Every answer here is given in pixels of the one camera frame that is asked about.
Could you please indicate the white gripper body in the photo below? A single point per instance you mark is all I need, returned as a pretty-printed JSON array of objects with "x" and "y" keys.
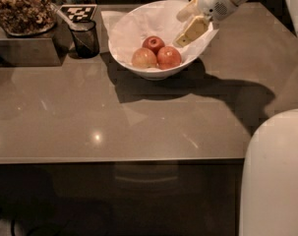
[{"x": 214, "y": 2}]

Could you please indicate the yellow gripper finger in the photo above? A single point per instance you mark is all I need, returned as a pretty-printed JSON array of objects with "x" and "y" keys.
[
  {"x": 195, "y": 27},
  {"x": 188, "y": 12}
]

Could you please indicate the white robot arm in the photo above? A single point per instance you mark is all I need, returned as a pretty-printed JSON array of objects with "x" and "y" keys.
[{"x": 269, "y": 189}]

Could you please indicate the yellowish red apple left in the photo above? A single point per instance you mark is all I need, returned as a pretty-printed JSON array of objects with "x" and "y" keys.
[{"x": 144, "y": 58}]

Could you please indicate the white ceramic bowl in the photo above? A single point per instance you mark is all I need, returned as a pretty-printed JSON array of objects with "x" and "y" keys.
[{"x": 156, "y": 72}]

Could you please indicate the glass bowl of nuts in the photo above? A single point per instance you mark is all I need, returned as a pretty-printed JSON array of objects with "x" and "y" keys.
[{"x": 26, "y": 17}]

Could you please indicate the white paper liner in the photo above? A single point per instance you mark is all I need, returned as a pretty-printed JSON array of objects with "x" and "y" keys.
[{"x": 148, "y": 23}]

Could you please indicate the black mesh pen cup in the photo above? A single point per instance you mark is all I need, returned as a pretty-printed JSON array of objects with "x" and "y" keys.
[{"x": 85, "y": 38}]

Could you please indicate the black white marker card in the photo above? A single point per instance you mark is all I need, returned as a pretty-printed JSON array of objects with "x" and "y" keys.
[{"x": 81, "y": 12}]

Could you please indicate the grey metal box stand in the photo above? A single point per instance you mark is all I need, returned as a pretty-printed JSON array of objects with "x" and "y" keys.
[{"x": 47, "y": 49}]

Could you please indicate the white spoon handle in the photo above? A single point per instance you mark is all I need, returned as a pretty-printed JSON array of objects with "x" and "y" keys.
[{"x": 59, "y": 13}]

